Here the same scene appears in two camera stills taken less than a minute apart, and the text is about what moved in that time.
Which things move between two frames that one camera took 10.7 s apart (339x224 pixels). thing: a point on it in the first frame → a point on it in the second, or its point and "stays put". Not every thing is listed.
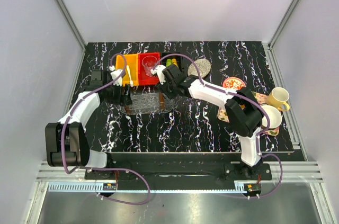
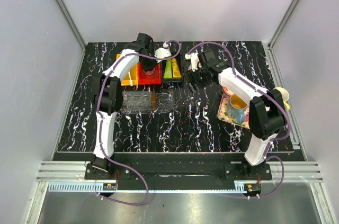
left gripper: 122,99 → 150,68
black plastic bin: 179,59 stays put
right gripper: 162,89 → 192,76
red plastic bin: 146,62 stays put
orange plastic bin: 132,61 stays put
